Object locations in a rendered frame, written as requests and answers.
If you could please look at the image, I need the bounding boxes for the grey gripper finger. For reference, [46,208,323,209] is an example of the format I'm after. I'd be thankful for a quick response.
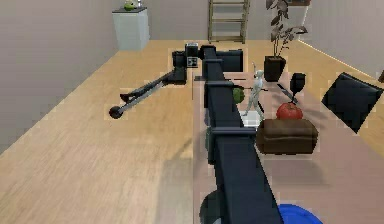
[119,71,176,103]
[108,81,166,120]

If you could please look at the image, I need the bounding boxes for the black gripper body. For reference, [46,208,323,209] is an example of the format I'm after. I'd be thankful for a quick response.
[168,49,188,86]

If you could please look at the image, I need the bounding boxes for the black chair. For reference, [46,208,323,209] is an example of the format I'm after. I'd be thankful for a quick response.
[320,72,384,134]
[215,48,245,73]

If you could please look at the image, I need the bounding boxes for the green ball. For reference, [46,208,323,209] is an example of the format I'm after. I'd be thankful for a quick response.
[232,87,246,105]

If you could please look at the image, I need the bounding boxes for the wooden ladder shelf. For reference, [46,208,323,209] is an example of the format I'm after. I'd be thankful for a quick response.
[207,0,251,45]

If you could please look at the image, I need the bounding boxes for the white human statuette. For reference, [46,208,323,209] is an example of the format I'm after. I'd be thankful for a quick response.
[241,61,269,128]

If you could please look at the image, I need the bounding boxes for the dark leafy house plant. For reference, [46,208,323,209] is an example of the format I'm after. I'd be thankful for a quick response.
[263,0,309,83]

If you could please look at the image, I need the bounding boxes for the red tomato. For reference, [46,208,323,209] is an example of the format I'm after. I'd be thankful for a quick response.
[275,101,304,121]

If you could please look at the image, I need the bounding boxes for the black goblet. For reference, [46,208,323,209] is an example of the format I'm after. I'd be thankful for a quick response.
[289,72,307,105]

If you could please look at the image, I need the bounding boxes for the brown bread loaf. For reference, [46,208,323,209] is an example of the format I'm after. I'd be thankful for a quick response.
[255,118,320,156]

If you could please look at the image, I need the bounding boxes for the black round object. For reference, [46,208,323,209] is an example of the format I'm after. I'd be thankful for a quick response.
[198,189,222,224]

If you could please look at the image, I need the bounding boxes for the blue round object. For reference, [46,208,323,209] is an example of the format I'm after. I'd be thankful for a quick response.
[277,203,324,224]

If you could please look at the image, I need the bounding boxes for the pink table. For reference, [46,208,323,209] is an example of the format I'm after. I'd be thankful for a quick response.
[192,71,384,224]

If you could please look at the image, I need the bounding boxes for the white pedestal cabinet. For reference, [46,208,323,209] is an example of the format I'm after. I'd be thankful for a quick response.
[111,7,150,52]

